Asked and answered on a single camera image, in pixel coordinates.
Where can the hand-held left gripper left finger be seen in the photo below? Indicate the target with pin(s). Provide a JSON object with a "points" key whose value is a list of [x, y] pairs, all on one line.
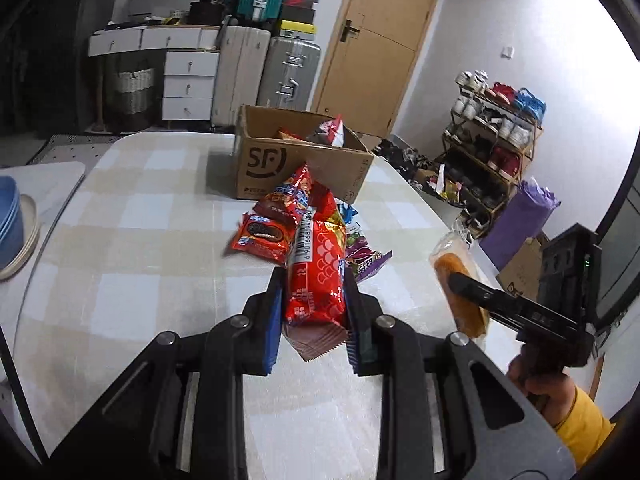
{"points": [[274, 320]]}

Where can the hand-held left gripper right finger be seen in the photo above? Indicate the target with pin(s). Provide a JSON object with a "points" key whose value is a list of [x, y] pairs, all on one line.
{"points": [[352, 320]]}

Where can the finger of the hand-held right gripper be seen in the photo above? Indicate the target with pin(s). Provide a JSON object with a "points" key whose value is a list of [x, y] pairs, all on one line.
{"points": [[480, 297]]}

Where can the red wafer packet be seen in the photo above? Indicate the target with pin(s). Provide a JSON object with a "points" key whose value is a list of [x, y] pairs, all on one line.
{"points": [[315, 285]]}

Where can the orange bread packet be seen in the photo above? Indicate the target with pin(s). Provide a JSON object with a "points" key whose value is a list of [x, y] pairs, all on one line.
{"points": [[445, 260]]}

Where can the pile of snack packets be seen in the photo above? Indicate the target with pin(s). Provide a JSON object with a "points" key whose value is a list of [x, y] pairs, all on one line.
{"points": [[265, 232]]}

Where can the brown cardboard box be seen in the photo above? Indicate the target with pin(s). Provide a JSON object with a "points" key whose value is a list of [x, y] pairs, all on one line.
{"points": [[260, 165]]}

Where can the red white chip packet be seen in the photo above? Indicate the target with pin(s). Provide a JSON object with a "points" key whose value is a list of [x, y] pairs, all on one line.
{"points": [[330, 130]]}

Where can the person's right forearm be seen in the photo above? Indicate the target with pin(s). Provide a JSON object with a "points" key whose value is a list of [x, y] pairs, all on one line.
{"points": [[585, 430]]}

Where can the person's right hand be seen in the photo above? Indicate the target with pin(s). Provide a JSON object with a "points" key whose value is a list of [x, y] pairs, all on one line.
{"points": [[552, 395]]}

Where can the cat print cardboard box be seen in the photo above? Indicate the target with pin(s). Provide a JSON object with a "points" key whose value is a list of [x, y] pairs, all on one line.
{"points": [[520, 270]]}

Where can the purple bag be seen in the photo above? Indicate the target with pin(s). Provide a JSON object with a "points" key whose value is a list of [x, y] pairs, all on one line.
{"points": [[520, 220]]}

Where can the white trash bin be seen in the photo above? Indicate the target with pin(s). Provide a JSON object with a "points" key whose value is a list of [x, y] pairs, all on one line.
{"points": [[459, 225]]}

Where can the checkered tablecloth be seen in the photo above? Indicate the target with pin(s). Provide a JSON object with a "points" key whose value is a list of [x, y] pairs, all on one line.
{"points": [[150, 240]]}

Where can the pile of floor shoes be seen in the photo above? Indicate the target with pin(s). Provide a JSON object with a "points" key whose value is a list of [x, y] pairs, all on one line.
{"points": [[405, 160]]}

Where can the beige suitcase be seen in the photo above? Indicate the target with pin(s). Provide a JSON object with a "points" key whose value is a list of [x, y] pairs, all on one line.
{"points": [[240, 75]]}

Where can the white desk with drawers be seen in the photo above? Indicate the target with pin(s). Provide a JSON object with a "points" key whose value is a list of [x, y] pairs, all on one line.
{"points": [[190, 85]]}

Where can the silver suitcase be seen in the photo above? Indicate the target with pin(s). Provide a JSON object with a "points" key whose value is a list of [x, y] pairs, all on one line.
{"points": [[287, 70]]}

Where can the wooden door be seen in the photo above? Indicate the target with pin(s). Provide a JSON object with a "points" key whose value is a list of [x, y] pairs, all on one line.
{"points": [[380, 60]]}

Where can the blue bowls on plate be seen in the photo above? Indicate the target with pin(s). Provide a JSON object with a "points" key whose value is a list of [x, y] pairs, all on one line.
{"points": [[30, 230]]}

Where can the patterned rug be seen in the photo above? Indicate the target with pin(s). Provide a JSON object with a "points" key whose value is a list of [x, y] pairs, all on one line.
{"points": [[75, 147]]}

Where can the white side table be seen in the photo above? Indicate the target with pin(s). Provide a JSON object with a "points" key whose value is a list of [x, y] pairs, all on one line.
{"points": [[50, 180]]}

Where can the striped laundry basket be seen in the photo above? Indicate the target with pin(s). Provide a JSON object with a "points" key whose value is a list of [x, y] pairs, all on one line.
{"points": [[132, 92]]}

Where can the yellow black shoe box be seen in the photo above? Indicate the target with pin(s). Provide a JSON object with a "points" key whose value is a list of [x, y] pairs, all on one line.
{"points": [[297, 30]]}

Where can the plain black shoe box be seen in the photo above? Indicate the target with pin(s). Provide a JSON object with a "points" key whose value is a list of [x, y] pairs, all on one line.
{"points": [[297, 15]]}

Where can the red print shoe box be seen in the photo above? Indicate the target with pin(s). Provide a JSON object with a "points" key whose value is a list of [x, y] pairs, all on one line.
{"points": [[299, 5]]}

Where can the small white basket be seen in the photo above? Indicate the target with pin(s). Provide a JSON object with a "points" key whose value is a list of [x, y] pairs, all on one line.
{"points": [[177, 14]]}

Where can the dark wardrobe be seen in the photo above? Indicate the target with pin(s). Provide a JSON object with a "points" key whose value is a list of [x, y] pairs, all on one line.
{"points": [[50, 60]]}

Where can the white light switch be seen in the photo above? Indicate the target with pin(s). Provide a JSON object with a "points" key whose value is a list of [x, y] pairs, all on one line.
{"points": [[508, 52]]}

